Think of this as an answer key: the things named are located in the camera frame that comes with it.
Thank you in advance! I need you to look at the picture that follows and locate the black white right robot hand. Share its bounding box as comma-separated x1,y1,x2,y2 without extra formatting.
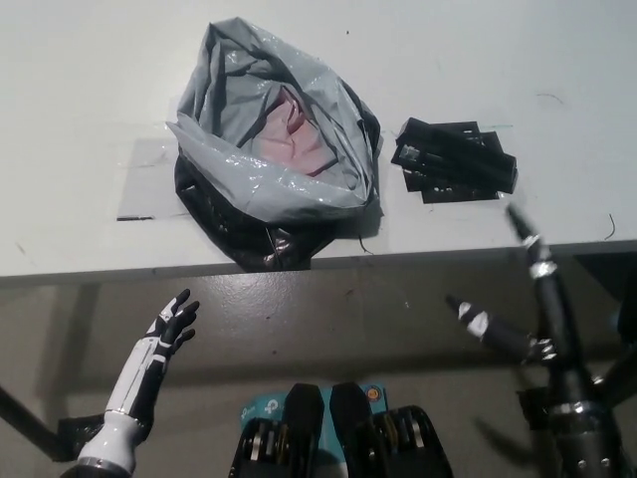
444,203,607,415

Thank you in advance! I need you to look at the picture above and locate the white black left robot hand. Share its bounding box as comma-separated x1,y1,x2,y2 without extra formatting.
103,288,201,425

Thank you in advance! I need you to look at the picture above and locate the grey black plastic bag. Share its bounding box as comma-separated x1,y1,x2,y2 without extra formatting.
165,18,387,274

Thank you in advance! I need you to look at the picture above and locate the pink item inside bag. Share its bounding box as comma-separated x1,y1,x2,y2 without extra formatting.
262,85,340,176

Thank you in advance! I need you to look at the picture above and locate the black table leg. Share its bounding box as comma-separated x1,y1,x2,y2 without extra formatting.
0,380,69,462

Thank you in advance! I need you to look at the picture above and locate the black robot body teal top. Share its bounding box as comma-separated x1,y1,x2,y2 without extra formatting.
226,380,455,478

